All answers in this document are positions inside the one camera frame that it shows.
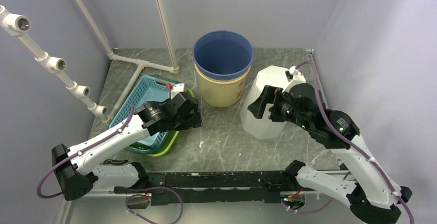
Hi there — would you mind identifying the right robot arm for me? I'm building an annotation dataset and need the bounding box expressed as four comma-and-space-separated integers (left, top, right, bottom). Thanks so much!
248, 83, 412, 223

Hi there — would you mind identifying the white octagonal bin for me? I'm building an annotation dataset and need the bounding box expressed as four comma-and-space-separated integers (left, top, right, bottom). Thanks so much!
240, 65, 289, 140

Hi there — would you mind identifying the dark green basket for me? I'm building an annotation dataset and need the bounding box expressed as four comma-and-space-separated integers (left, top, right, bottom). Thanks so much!
124, 75, 195, 154

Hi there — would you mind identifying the lime green basket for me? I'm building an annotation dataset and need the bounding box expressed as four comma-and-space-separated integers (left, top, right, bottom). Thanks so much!
146, 85, 194, 157

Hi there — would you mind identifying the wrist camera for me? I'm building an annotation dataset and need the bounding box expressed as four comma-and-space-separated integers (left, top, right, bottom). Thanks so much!
283, 66, 306, 92
165, 83, 186, 99

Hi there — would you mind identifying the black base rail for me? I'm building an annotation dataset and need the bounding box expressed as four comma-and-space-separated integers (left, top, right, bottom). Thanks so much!
113, 170, 304, 206

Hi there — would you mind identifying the white PVC pipe frame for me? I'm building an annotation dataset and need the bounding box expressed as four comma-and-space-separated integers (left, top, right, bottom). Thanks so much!
0, 0, 180, 124

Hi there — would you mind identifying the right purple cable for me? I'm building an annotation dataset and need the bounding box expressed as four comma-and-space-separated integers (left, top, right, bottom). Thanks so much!
281, 61, 415, 224

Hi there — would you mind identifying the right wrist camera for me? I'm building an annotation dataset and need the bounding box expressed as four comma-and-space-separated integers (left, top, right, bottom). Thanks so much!
283, 66, 306, 92

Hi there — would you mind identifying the cream cartoon bucket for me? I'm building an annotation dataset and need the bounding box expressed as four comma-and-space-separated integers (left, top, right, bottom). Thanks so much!
194, 64, 251, 108

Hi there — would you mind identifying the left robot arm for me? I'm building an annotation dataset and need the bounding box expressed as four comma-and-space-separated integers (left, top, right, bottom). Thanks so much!
52, 92, 202, 201

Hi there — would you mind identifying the blue bucket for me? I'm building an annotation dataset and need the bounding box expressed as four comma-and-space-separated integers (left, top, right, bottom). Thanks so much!
192, 30, 255, 81

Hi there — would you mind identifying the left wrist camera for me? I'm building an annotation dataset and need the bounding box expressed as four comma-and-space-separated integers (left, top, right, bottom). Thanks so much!
165, 83, 186, 99

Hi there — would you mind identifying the light blue perforated basket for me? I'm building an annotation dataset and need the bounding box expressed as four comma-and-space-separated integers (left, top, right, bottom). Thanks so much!
108, 75, 185, 149

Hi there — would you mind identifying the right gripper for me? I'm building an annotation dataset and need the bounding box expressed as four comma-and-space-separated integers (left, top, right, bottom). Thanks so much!
246, 84, 310, 130

